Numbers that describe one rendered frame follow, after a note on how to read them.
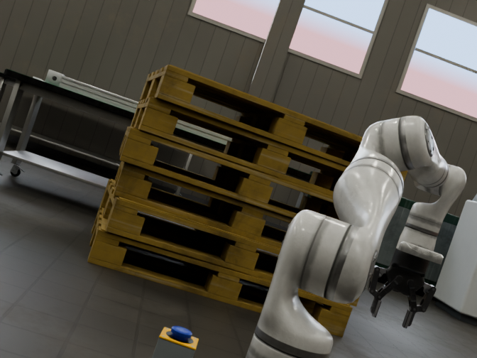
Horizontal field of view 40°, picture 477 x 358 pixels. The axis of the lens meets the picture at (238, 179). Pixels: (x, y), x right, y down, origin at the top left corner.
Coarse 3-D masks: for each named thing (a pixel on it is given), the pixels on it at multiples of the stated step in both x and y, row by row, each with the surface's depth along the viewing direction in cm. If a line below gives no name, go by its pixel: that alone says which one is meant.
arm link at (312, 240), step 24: (312, 216) 76; (288, 240) 75; (312, 240) 74; (336, 240) 74; (288, 264) 74; (312, 264) 74; (288, 288) 75; (312, 288) 75; (264, 312) 75; (288, 312) 74; (264, 336) 75; (288, 336) 74; (312, 336) 74
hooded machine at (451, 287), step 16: (464, 208) 622; (464, 224) 611; (464, 240) 600; (448, 256) 622; (464, 256) 589; (448, 272) 611; (464, 272) 580; (448, 288) 600; (464, 288) 570; (448, 304) 590; (464, 304) 564; (464, 320) 569
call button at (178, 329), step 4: (172, 328) 121; (176, 328) 121; (180, 328) 122; (184, 328) 123; (172, 332) 121; (176, 332) 120; (180, 332) 120; (184, 332) 120; (188, 332) 121; (176, 336) 121; (180, 336) 120; (184, 336) 120; (188, 336) 121; (184, 340) 121
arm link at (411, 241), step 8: (408, 232) 138; (416, 232) 137; (400, 240) 140; (408, 240) 138; (416, 240) 137; (424, 240) 137; (432, 240) 137; (400, 248) 134; (408, 248) 133; (416, 248) 133; (424, 248) 137; (432, 248) 138; (424, 256) 133; (432, 256) 133; (440, 256) 133
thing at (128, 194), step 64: (128, 128) 341; (256, 128) 312; (320, 128) 324; (128, 192) 308; (256, 192) 316; (320, 192) 323; (128, 256) 344; (192, 256) 311; (256, 256) 319; (320, 320) 327
